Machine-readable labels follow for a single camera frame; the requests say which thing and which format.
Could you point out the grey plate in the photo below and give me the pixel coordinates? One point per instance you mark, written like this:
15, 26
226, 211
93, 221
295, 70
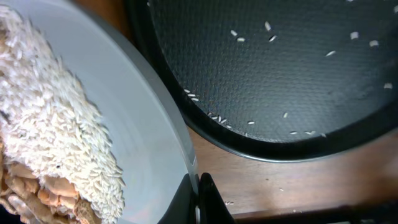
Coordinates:
150, 141

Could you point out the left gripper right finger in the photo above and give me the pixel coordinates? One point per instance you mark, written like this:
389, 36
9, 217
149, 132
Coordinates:
212, 207

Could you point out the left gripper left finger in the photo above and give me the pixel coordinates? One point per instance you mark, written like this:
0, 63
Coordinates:
182, 207

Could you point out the pile of white rice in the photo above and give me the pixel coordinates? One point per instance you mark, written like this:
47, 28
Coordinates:
50, 128

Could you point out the pile of peanut shells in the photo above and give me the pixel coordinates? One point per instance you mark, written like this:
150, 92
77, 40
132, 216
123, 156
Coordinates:
51, 200

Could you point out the round black tray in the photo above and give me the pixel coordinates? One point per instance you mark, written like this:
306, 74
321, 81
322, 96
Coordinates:
275, 80

